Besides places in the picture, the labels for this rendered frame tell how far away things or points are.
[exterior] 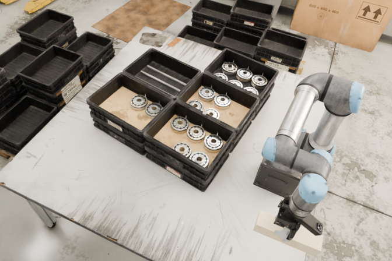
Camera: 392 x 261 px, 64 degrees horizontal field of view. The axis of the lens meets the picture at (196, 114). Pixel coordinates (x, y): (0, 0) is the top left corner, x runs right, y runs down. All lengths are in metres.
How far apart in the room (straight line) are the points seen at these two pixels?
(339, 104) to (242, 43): 1.99
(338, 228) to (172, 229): 1.43
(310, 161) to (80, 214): 1.14
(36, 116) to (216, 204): 1.67
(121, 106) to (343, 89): 1.20
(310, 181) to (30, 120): 2.23
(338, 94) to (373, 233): 1.65
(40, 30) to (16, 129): 0.98
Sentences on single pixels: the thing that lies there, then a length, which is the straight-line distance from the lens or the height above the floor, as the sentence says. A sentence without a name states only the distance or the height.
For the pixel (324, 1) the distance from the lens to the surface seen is 4.21.
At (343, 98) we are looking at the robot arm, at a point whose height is 1.40.
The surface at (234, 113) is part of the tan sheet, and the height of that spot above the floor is 0.83.
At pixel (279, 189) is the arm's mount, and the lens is 1.75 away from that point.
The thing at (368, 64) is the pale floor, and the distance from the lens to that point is 4.18.
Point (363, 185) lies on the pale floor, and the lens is 2.97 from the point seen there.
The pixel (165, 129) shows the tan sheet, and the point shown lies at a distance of 1.77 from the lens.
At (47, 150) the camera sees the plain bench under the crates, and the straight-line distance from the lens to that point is 1.97.
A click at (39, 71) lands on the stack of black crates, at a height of 0.49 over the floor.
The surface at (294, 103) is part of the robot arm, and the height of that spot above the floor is 1.40.
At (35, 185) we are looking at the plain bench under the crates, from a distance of 1.87.
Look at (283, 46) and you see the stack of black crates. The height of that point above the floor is 0.49.
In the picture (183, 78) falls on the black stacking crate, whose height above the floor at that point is 0.83.
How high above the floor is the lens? 2.23
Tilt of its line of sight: 49 degrees down
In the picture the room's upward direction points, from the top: 6 degrees clockwise
